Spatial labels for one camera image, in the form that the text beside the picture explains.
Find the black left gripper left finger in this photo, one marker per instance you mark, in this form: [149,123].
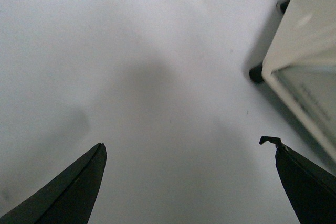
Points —
[69,197]

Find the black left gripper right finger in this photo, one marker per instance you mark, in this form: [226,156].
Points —
[309,188]

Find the cream white toaster oven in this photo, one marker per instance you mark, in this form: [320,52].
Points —
[299,66]

